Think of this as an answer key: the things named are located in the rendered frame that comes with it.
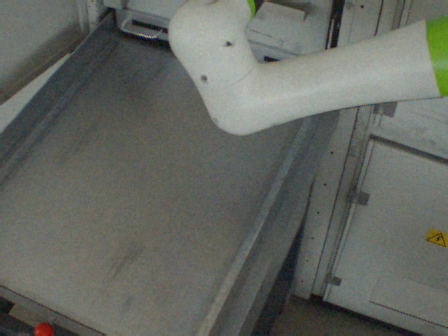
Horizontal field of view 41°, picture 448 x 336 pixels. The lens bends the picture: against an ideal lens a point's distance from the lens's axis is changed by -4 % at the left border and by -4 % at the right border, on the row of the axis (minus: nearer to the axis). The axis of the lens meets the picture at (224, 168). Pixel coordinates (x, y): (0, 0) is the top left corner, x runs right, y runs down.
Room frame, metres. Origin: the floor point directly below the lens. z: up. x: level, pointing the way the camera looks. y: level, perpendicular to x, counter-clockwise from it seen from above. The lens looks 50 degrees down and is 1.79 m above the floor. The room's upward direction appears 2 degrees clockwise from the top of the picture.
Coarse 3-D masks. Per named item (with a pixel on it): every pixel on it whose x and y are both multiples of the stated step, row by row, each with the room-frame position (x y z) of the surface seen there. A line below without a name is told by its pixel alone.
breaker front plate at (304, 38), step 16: (144, 0) 1.22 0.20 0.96; (160, 0) 1.20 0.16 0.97; (176, 0) 1.19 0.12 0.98; (272, 0) 1.10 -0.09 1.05; (288, 0) 1.09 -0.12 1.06; (304, 0) 1.08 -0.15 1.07; (320, 0) 1.06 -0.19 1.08; (256, 16) 1.11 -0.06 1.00; (272, 16) 1.10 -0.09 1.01; (320, 16) 1.06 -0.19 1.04; (256, 32) 1.11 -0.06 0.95; (272, 32) 1.10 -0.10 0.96; (288, 32) 1.09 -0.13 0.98; (304, 32) 1.07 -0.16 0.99; (320, 32) 1.06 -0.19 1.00; (288, 48) 1.09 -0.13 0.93; (304, 48) 1.07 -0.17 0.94; (320, 48) 1.06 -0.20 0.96
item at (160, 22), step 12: (120, 12) 1.23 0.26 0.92; (132, 12) 1.22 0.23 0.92; (144, 12) 1.22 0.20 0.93; (120, 24) 1.23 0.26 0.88; (144, 24) 1.21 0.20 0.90; (156, 24) 1.19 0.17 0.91; (168, 24) 1.18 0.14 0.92; (252, 48) 1.10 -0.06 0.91; (264, 48) 1.09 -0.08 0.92; (276, 48) 1.09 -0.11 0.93; (264, 60) 1.09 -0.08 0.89
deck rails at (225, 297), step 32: (96, 32) 1.17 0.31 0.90; (64, 64) 1.04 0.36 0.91; (96, 64) 1.11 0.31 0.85; (32, 96) 0.93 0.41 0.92; (64, 96) 1.00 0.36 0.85; (32, 128) 0.90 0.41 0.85; (0, 160) 0.80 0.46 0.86; (288, 160) 0.83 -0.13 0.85; (256, 224) 0.67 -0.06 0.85; (256, 256) 0.60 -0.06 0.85; (224, 288) 0.53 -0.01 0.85; (224, 320) 0.47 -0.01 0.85
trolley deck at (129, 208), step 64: (128, 64) 1.12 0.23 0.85; (64, 128) 0.91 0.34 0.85; (128, 128) 0.91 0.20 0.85; (192, 128) 0.91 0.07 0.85; (320, 128) 0.93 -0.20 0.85; (0, 192) 0.73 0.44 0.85; (64, 192) 0.73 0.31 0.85; (128, 192) 0.74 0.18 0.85; (192, 192) 0.74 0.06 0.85; (256, 192) 0.75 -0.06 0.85; (0, 256) 0.58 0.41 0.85; (64, 256) 0.59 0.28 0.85; (128, 256) 0.59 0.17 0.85; (192, 256) 0.60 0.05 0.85; (64, 320) 0.47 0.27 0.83; (128, 320) 0.47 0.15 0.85; (192, 320) 0.47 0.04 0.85
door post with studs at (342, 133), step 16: (352, 0) 1.00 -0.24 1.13; (368, 0) 0.99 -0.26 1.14; (352, 16) 1.00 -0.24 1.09; (368, 16) 0.98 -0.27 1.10; (352, 32) 0.99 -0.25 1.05; (368, 32) 0.98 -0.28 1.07; (352, 112) 0.98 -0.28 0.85; (336, 128) 0.99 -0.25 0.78; (336, 144) 0.99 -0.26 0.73; (336, 160) 0.98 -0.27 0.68; (336, 176) 0.98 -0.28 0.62; (336, 192) 0.98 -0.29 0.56; (320, 208) 0.99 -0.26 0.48; (320, 224) 0.99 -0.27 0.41; (320, 240) 0.98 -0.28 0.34; (304, 272) 0.99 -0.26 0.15; (304, 288) 0.98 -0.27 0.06
